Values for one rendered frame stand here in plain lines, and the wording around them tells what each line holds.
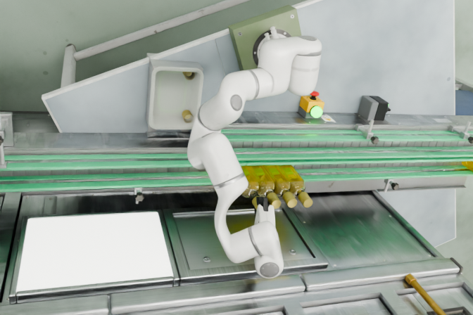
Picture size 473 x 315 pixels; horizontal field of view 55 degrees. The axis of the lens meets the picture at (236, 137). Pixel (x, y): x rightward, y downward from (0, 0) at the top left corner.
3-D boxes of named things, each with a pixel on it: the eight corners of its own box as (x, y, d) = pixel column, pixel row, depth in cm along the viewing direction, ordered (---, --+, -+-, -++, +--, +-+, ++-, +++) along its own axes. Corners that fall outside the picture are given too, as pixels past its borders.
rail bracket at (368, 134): (352, 129, 177) (370, 144, 166) (356, 112, 174) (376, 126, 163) (360, 129, 178) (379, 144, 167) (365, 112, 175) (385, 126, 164)
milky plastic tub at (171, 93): (145, 119, 163) (148, 129, 156) (148, 58, 154) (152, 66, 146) (192, 119, 169) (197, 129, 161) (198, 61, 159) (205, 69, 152)
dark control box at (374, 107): (356, 112, 190) (367, 120, 183) (361, 94, 187) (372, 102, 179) (373, 112, 193) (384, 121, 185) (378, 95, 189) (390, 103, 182)
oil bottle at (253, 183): (226, 169, 167) (243, 200, 149) (227, 155, 165) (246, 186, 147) (240, 168, 169) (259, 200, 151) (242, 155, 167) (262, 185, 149)
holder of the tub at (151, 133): (144, 131, 166) (147, 141, 159) (149, 59, 154) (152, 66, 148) (191, 132, 171) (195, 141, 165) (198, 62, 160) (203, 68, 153)
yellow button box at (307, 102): (297, 111, 181) (305, 119, 175) (300, 93, 178) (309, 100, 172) (312, 111, 183) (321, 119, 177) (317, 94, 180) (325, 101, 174)
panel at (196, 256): (23, 223, 142) (8, 304, 113) (23, 215, 141) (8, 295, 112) (285, 209, 171) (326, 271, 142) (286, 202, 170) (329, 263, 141)
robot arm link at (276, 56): (238, 93, 131) (243, 38, 124) (300, 82, 144) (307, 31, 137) (258, 105, 124) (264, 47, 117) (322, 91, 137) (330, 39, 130)
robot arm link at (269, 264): (237, 244, 112) (272, 230, 111) (236, 219, 122) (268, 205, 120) (262, 285, 118) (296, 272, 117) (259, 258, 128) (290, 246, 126)
